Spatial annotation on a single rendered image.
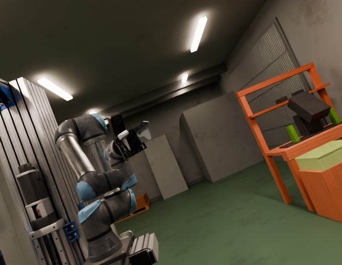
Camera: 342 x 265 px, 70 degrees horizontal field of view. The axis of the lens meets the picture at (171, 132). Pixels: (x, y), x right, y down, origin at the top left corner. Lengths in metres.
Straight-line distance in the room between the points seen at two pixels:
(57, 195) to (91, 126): 0.41
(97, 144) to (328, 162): 2.42
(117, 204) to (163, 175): 7.17
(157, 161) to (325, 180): 6.23
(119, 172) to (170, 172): 7.40
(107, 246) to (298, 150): 2.76
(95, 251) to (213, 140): 6.74
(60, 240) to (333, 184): 2.57
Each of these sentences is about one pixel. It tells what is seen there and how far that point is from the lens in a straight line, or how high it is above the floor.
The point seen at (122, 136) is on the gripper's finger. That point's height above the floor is 1.44.
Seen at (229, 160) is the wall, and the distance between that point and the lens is 7.80.
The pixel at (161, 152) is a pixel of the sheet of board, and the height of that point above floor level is 1.48.
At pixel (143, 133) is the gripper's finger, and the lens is 0.78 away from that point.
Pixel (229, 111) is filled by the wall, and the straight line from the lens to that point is 7.93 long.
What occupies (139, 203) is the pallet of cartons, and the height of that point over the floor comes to 0.27.
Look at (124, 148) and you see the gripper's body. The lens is 0.80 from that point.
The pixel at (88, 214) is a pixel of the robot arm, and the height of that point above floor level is 1.24.
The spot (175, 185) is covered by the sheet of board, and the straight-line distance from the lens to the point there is 8.29.
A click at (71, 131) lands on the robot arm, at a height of 1.61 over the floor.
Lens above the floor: 1.35
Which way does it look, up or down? 4 degrees up
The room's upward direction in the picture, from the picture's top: 23 degrees counter-clockwise
